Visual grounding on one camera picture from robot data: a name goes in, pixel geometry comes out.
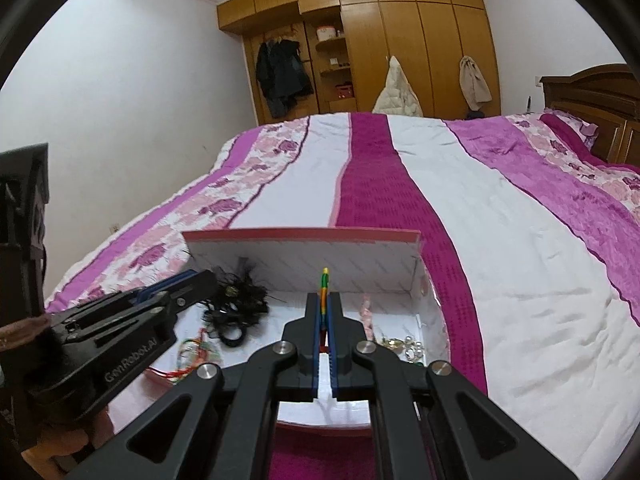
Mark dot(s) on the pink floral quilted blanket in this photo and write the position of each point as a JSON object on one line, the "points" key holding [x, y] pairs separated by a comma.
{"points": [[525, 260]]}

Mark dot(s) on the cream padded jacket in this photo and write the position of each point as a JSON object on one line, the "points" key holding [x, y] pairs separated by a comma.
{"points": [[397, 92]]}

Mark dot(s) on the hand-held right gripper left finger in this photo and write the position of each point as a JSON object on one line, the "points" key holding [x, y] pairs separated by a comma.
{"points": [[316, 345]]}

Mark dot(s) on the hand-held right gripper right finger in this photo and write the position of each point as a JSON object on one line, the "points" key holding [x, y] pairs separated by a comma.
{"points": [[334, 350]]}

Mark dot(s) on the person's left hand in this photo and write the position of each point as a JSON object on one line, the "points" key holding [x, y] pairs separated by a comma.
{"points": [[75, 440]]}

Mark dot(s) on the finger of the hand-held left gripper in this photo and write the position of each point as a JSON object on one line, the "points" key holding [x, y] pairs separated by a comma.
{"points": [[197, 292], [165, 284]]}

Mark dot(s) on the dark wooden headboard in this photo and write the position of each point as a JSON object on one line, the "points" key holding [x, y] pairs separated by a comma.
{"points": [[600, 90]]}

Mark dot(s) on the wooden wardrobe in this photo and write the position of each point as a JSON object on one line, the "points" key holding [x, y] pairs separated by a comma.
{"points": [[430, 35]]}

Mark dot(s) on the black feather hair clip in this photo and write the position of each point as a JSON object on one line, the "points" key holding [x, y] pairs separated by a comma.
{"points": [[240, 295]]}

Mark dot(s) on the pink beaded hair clip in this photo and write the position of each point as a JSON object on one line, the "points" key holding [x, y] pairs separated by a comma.
{"points": [[366, 315]]}

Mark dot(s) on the dark hanging coat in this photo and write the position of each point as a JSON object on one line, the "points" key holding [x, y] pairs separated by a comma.
{"points": [[282, 75]]}

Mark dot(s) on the magenta pillow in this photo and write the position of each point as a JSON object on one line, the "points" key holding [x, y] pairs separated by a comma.
{"points": [[570, 122]]}

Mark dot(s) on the beige hanging cloth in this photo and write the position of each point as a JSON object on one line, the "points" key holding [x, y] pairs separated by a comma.
{"points": [[474, 82]]}

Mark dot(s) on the red cardboard box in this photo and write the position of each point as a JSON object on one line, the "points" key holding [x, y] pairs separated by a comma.
{"points": [[350, 270]]}

